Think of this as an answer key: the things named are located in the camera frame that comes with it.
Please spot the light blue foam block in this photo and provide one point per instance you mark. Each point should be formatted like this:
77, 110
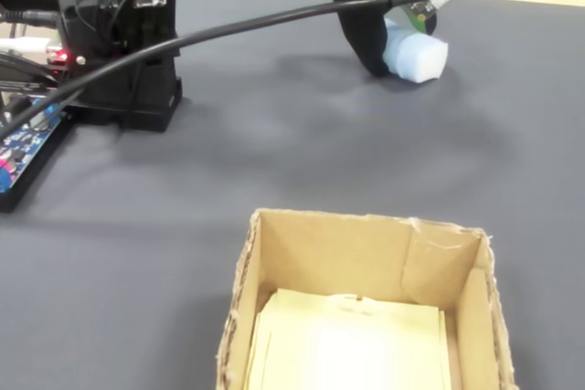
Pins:
418, 59

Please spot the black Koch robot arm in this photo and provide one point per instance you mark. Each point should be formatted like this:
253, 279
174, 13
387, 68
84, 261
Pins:
146, 75

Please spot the brown cardboard box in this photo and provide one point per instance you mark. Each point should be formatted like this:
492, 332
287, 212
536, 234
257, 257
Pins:
356, 257

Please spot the grey table mat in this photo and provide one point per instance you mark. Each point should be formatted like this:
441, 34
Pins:
320, 157

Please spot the pale yellow paper sheet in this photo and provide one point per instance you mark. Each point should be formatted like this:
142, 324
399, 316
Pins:
347, 344

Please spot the driver board with red light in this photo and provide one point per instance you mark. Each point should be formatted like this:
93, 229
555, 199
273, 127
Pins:
61, 55

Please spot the blue circuit board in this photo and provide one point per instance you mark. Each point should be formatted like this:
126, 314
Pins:
18, 148

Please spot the black board holder plate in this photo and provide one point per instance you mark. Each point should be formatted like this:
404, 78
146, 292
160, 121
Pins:
18, 202

